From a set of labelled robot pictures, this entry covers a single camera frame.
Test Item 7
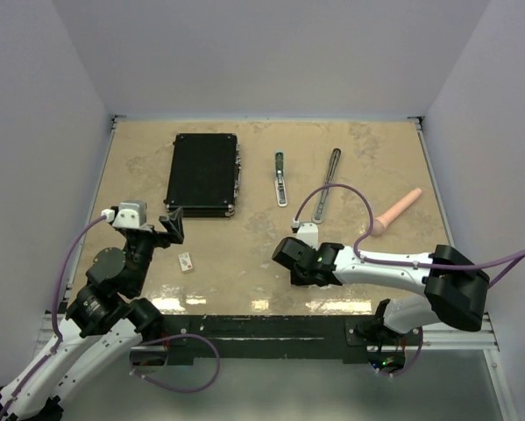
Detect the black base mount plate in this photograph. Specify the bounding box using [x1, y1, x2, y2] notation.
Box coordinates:
[138, 315, 423, 370]

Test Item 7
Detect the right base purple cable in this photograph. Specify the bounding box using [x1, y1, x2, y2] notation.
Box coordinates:
[366, 326, 425, 378]

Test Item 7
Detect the black briefcase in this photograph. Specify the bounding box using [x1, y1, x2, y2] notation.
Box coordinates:
[164, 133, 241, 218]

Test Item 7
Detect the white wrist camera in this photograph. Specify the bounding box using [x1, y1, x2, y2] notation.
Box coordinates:
[101, 200, 148, 231]
[291, 220, 319, 249]

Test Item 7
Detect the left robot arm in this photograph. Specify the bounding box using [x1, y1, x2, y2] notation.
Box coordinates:
[0, 202, 184, 420]

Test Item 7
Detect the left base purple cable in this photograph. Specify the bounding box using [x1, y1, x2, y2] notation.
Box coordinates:
[129, 332, 222, 390]

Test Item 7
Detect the silver black stapler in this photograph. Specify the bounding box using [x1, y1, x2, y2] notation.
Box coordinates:
[311, 148, 342, 225]

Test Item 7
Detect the small staple box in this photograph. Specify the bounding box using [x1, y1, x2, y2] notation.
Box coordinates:
[178, 252, 195, 273]

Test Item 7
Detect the pink silicone cone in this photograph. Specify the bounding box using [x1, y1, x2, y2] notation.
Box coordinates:
[372, 188, 422, 236]

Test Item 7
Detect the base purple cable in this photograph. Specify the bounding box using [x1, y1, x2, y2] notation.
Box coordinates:
[366, 326, 425, 378]
[129, 332, 222, 390]

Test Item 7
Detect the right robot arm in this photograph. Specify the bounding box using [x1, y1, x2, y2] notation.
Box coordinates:
[272, 237, 489, 345]

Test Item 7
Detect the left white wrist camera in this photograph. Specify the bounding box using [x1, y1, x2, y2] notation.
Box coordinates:
[101, 200, 148, 231]

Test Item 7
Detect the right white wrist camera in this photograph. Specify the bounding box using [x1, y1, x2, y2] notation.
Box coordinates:
[291, 220, 319, 249]

